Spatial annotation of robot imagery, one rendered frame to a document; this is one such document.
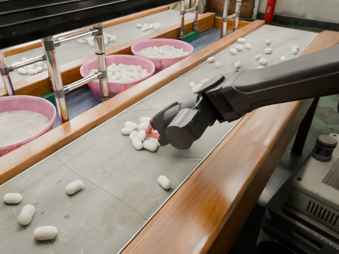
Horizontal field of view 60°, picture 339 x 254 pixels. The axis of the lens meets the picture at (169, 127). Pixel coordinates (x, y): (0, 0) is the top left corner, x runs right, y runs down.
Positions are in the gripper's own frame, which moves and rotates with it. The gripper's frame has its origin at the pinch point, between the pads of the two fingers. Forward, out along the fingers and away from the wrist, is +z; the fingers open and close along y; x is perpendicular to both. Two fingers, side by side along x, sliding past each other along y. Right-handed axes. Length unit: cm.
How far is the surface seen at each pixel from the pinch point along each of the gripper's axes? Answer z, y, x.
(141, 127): 2.5, -1.2, -2.1
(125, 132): 4.8, 2.2, -3.2
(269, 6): 113, -457, -27
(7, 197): 6.9, 31.9, -5.8
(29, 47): 63, -24, -53
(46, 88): 37.8, -5.2, -28.5
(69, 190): 1.0, 24.0, -0.5
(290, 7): 91, -477, -8
